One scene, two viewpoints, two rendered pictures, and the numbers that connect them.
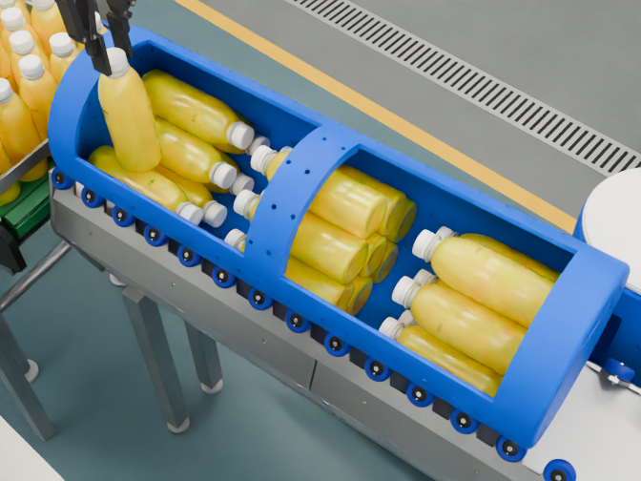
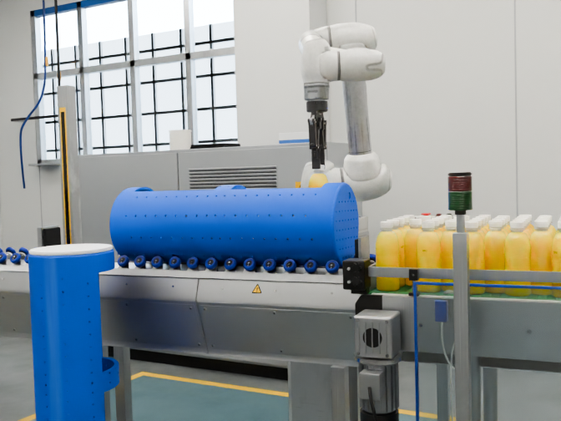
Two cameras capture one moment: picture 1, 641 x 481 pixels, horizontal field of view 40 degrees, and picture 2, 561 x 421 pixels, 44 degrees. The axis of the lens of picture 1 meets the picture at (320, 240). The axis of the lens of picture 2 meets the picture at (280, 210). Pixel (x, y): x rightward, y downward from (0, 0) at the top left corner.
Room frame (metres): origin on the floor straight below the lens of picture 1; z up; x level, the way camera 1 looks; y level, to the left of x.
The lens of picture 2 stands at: (3.37, -0.37, 1.27)
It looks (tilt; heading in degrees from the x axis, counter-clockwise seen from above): 3 degrees down; 167
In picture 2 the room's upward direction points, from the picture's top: 2 degrees counter-clockwise
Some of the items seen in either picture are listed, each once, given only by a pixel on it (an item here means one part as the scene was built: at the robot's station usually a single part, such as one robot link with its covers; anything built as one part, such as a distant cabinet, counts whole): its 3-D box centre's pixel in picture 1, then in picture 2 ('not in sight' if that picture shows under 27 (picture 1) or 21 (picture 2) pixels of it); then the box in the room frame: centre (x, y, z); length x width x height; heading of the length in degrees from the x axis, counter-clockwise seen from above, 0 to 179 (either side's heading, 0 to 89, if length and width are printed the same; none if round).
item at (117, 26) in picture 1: (120, 35); (315, 159); (1.01, 0.28, 1.32); 0.03 x 0.01 x 0.07; 54
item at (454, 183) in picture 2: not in sight; (459, 183); (1.65, 0.50, 1.23); 0.06 x 0.06 x 0.04
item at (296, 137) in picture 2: not in sight; (300, 138); (-0.90, 0.71, 1.48); 0.24 x 0.12 x 0.08; 56
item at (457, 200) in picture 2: not in sight; (460, 200); (1.65, 0.50, 1.18); 0.06 x 0.06 x 0.05
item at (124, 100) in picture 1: (128, 114); (318, 197); (0.99, 0.29, 1.18); 0.07 x 0.07 x 0.20
